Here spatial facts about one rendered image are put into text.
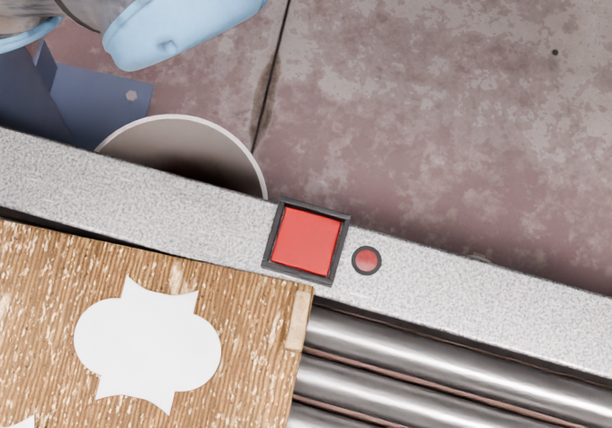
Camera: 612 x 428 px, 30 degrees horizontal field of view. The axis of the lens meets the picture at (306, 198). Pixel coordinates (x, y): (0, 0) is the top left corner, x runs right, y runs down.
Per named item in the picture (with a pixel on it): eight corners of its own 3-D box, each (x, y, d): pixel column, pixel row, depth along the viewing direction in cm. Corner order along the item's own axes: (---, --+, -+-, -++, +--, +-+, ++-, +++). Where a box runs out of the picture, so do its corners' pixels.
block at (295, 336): (295, 293, 115) (296, 289, 112) (312, 297, 115) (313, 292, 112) (282, 351, 113) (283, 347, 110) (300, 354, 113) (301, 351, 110)
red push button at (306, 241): (286, 208, 119) (286, 205, 118) (341, 224, 119) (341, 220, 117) (270, 262, 117) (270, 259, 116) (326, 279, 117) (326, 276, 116)
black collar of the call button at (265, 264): (280, 199, 119) (280, 195, 118) (351, 219, 119) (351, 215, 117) (260, 268, 117) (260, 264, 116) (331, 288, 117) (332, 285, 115)
